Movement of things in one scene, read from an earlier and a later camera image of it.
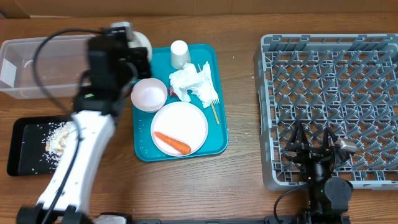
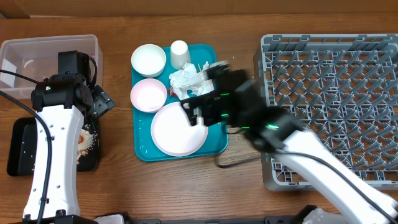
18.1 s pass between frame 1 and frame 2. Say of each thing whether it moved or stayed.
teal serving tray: stayed
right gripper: moved
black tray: stayed
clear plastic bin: stayed
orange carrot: moved
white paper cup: stayed
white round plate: stayed
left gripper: moved
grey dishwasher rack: stayed
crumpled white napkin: stayed
